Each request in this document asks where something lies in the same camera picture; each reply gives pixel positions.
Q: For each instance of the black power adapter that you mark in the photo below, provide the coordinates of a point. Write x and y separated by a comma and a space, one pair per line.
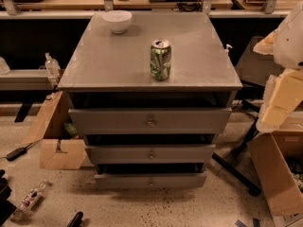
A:
15, 154

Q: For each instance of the clear container far left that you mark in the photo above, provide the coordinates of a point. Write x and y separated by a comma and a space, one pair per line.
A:
4, 67

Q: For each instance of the grey middle drawer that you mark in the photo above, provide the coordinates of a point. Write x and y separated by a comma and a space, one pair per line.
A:
149, 154

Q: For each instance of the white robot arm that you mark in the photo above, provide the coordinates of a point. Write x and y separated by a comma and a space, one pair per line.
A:
285, 43

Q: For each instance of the grey bottom drawer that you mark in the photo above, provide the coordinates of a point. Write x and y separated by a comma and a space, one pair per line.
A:
176, 180

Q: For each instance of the clear bottle on floor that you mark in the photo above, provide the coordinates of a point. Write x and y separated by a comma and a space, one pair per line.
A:
30, 201

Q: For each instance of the black folding table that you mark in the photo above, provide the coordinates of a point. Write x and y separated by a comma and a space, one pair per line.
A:
254, 69

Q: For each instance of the white ceramic bowl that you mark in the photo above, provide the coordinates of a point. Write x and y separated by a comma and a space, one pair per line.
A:
117, 20

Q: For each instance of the grey drawer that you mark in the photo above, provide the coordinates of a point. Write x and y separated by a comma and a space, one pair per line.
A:
149, 121
149, 154
176, 180

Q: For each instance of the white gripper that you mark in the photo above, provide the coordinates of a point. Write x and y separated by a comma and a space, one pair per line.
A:
290, 44

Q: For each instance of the open cardboard box left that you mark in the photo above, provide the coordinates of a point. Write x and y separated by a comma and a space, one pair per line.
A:
57, 151

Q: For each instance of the open cardboard box right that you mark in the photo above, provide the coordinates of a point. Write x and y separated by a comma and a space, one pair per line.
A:
269, 152

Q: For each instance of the small white pump bottle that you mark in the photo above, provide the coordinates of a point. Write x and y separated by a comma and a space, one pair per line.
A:
228, 48

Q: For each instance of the grey top drawer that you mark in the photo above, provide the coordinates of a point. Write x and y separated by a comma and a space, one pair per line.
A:
149, 121

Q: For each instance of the clear bottle on shelf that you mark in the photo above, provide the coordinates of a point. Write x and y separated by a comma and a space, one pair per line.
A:
52, 66

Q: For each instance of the black equipment left edge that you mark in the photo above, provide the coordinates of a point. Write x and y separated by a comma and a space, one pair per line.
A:
6, 207

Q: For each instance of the low grey shelf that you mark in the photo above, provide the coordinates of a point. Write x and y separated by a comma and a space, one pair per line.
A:
27, 80

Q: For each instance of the green soda can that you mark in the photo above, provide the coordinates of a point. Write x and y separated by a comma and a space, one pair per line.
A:
160, 59

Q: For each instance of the black object bottom edge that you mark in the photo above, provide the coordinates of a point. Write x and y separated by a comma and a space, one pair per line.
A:
76, 220

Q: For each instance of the grey drawer cabinet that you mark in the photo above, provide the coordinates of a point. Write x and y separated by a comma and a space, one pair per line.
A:
112, 71

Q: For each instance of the open cardboard box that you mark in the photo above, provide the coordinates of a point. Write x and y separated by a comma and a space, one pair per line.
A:
57, 151
269, 152

